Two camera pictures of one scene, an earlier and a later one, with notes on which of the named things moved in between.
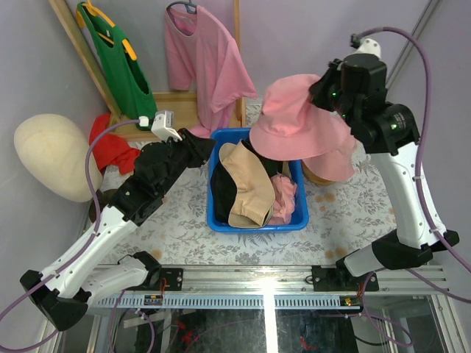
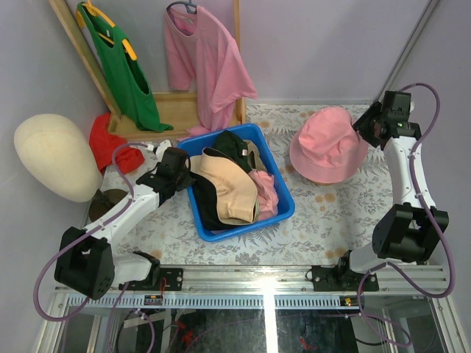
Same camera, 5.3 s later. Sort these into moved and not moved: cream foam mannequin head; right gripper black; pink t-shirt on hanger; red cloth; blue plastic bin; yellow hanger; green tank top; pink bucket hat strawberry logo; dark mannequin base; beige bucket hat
Moved: pink bucket hat strawberry logo; blue plastic bin; right gripper black; beige bucket hat
Not moved: yellow hanger; green tank top; pink t-shirt on hanger; dark mannequin base; red cloth; cream foam mannequin head
